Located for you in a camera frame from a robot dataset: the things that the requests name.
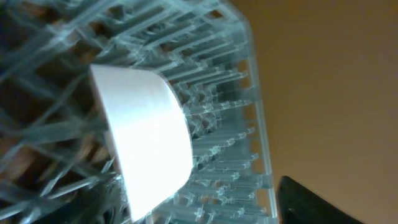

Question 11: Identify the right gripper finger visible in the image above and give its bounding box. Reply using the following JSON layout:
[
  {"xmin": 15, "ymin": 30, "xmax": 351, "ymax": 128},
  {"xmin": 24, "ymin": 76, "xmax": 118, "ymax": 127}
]
[{"xmin": 277, "ymin": 175, "xmax": 363, "ymax": 224}]

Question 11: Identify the pink bowl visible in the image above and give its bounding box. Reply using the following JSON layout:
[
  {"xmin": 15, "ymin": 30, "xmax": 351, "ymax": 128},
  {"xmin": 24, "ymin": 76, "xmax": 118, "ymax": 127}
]
[{"xmin": 90, "ymin": 64, "xmax": 193, "ymax": 221}]

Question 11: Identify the grey dishwasher rack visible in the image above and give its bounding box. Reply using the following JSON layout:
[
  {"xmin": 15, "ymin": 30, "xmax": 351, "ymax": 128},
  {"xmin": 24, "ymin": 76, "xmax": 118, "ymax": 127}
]
[{"xmin": 1, "ymin": 1, "xmax": 279, "ymax": 223}]

